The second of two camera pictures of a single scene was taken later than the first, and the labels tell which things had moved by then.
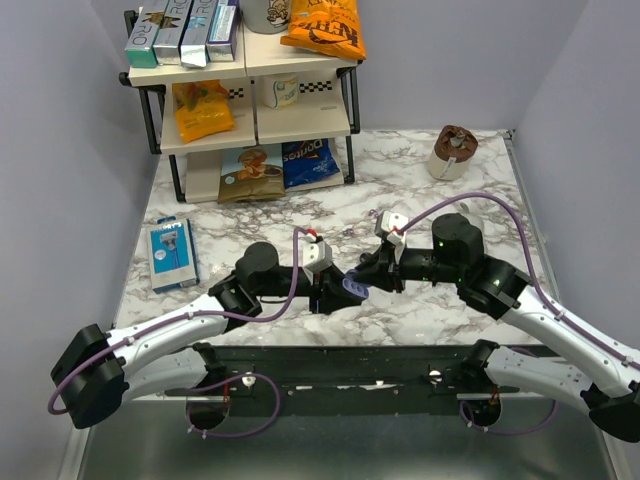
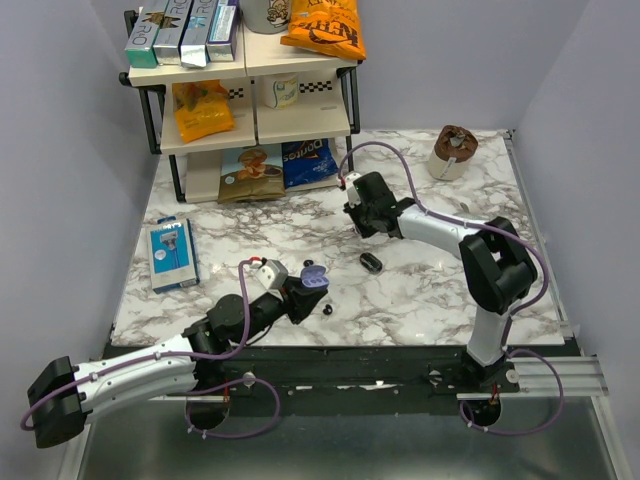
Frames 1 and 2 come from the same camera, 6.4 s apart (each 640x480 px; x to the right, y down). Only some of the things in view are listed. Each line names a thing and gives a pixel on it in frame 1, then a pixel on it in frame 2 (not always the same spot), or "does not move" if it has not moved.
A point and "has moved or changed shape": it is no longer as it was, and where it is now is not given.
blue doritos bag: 307,161 does not move
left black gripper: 333,297 to 303,300
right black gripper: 380,269 to 352,212
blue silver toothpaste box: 193,51 does not move
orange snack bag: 202,109 does not move
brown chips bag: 251,174 does not move
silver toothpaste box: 168,39 does not move
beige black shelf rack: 280,116 does not move
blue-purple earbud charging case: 352,286 has moved or changed shape
